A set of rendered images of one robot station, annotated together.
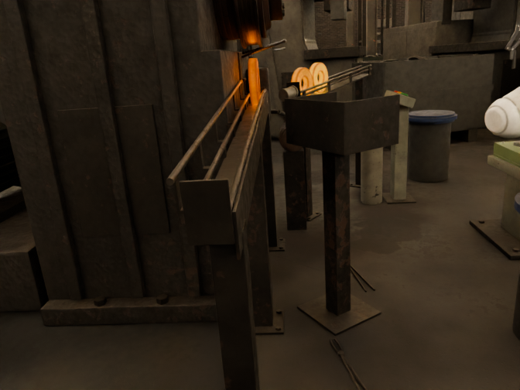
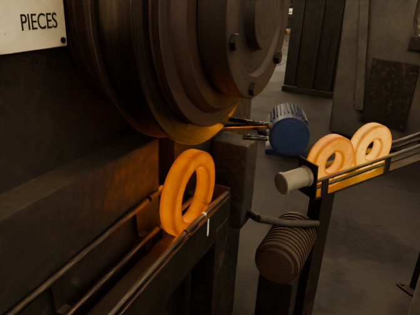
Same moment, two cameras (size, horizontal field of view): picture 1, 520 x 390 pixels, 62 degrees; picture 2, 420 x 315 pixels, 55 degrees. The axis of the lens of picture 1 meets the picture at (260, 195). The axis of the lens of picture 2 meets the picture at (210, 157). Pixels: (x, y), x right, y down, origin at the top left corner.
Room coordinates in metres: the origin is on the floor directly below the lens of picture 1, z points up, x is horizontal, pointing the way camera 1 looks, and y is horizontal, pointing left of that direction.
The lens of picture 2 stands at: (1.13, -0.31, 1.15)
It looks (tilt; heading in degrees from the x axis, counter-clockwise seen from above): 23 degrees down; 21
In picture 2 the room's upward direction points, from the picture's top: 3 degrees clockwise
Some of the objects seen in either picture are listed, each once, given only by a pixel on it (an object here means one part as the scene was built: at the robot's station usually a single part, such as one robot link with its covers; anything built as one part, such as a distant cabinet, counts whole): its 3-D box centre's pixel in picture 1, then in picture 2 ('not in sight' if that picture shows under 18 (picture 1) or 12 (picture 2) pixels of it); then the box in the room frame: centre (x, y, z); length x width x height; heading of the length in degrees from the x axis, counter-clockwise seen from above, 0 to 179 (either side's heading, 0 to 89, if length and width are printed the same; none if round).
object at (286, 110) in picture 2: not in sight; (286, 127); (4.08, 0.21, 0.17); 0.57 x 0.31 x 0.34; 15
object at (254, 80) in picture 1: (254, 81); (189, 193); (1.81, -0.01, 0.75); 0.18 x 0.03 x 0.18; 176
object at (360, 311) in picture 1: (340, 213); not in sight; (1.27, -0.25, 0.36); 0.26 x 0.20 x 0.72; 30
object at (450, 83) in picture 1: (413, 97); not in sight; (4.14, -1.50, 0.39); 1.03 x 0.83 x 0.77; 100
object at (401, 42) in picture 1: (422, 70); not in sight; (5.74, -2.18, 0.55); 1.10 x 0.53 x 1.10; 15
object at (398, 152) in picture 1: (398, 146); not in sight; (2.42, -0.81, 0.31); 0.24 x 0.16 x 0.62; 175
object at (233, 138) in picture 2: (258, 94); (231, 180); (2.04, -0.02, 0.68); 0.11 x 0.08 x 0.24; 85
